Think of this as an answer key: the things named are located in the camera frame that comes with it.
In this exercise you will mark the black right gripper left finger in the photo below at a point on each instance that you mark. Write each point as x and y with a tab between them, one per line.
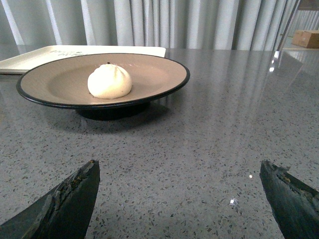
63	213

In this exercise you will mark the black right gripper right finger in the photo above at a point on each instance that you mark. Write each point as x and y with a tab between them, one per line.
295	205

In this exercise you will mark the beige plate with black rim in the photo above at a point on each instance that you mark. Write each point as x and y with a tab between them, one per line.
63	84

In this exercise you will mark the white steamed bun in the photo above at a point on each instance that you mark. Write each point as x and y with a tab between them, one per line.
109	81

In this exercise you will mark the white bear-print tray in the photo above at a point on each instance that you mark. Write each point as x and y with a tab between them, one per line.
18	65

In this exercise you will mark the brown cardboard box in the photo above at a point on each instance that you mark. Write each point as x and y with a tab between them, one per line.
306	38

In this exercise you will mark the grey pleated curtain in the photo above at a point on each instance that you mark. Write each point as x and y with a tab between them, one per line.
193	24

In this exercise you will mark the metal shelf frame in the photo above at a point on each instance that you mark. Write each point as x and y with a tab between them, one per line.
298	14

